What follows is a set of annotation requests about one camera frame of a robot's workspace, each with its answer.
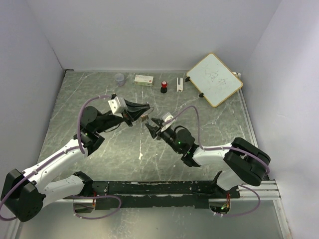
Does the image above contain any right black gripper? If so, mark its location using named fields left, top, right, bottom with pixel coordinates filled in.
left=145, top=118, right=182, bottom=154

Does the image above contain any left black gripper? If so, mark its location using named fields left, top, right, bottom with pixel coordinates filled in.
left=96, top=98, right=151, bottom=133

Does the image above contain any silver key bunch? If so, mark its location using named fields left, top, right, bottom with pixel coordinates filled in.
left=136, top=114, right=149, bottom=124

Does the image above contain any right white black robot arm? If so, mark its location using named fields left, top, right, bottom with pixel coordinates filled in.
left=145, top=118, right=271, bottom=198

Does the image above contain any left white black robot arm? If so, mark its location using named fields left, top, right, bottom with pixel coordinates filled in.
left=0, top=95, right=151, bottom=222

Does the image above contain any white green paper box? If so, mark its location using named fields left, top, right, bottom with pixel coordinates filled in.
left=134, top=75, right=154, bottom=86

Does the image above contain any clear plastic cup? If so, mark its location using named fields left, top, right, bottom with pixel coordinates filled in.
left=115, top=73, right=125, bottom=86

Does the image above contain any red black stamp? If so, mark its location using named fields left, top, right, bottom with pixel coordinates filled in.
left=160, top=81, right=167, bottom=94

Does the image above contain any yellow framed whiteboard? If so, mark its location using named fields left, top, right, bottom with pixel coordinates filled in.
left=186, top=53, right=243, bottom=108

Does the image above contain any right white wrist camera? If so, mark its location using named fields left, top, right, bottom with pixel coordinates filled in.
left=160, top=113, right=175, bottom=132

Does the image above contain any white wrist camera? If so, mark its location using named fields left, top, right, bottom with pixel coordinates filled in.
left=160, top=113, right=175, bottom=132
left=108, top=97, right=128, bottom=115

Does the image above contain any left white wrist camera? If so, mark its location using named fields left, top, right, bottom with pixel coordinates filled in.
left=108, top=97, right=128, bottom=115

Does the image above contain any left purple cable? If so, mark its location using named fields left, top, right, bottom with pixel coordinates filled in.
left=0, top=93, right=123, bottom=222

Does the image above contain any purple cable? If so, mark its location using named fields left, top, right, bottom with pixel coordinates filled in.
left=163, top=106, right=271, bottom=218
left=0, top=93, right=123, bottom=222

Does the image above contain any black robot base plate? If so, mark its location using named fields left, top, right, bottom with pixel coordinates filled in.
left=89, top=180, right=240, bottom=209

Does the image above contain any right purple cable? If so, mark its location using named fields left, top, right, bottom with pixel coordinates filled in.
left=163, top=106, right=271, bottom=218

